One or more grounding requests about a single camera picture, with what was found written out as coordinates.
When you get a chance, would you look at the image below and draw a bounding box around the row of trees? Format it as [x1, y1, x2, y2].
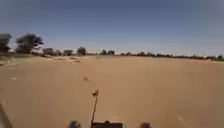
[41, 46, 224, 62]

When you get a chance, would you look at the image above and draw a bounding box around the brown sandy dirt ground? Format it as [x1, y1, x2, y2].
[0, 54, 224, 128]

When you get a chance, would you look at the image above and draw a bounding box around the robot's own part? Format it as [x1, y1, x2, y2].
[68, 120, 82, 128]
[139, 121, 153, 128]

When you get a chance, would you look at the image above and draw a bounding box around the large dark tree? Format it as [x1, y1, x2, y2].
[15, 33, 45, 55]

